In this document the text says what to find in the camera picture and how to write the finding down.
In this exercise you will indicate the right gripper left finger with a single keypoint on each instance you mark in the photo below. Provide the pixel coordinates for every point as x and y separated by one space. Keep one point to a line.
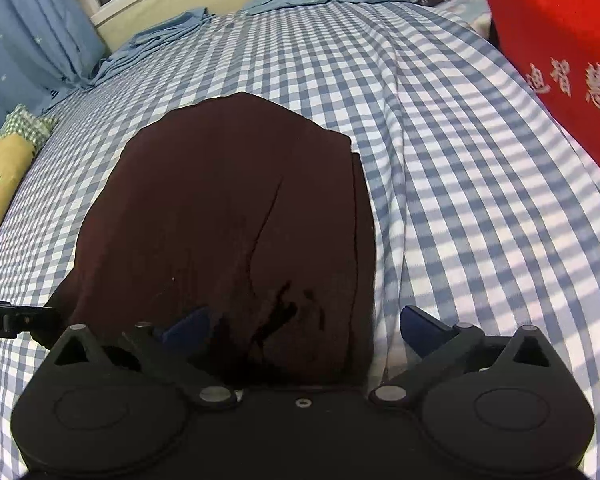
165 354

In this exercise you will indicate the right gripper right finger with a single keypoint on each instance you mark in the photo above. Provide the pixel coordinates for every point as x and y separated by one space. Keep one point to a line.
442 350

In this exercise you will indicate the dark maroon t-shirt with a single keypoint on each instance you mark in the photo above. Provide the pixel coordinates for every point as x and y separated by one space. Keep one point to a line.
246 209

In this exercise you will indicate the blue white checkered bedsheet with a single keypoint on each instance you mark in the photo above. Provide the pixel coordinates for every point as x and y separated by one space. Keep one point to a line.
486 211

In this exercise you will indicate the blue star print curtain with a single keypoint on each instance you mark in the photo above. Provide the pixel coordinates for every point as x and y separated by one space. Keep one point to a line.
48 49

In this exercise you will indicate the light blue garment near headboard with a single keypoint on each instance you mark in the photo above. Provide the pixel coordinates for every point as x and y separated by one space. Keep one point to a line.
140 46

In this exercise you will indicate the red bag with white characters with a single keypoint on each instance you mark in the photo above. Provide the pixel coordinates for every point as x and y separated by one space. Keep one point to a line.
555 45

